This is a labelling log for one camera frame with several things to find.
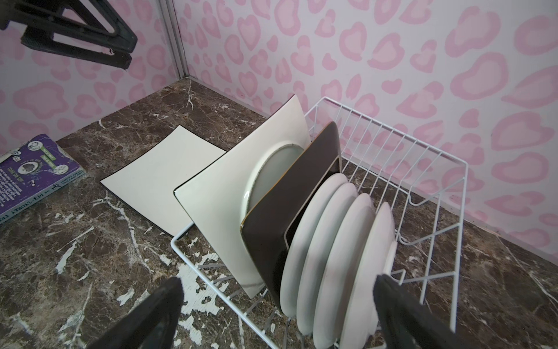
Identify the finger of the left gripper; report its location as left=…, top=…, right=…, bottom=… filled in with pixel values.
left=20, top=28, right=132, bottom=69
left=1, top=1, right=137, bottom=53

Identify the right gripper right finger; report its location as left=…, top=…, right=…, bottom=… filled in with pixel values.
left=373, top=274, right=469, bottom=348

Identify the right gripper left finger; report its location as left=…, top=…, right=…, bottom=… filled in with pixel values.
left=87, top=277, right=184, bottom=348

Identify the square white plate round well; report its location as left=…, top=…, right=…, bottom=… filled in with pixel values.
left=174, top=95, right=310, bottom=298

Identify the purple book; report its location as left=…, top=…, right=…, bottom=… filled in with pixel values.
left=1, top=134, right=85, bottom=223

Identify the dark brown square plate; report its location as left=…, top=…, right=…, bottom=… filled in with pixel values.
left=241, top=122, right=341, bottom=308

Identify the white wire dish rack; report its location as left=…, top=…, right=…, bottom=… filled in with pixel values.
left=171, top=97, right=469, bottom=348

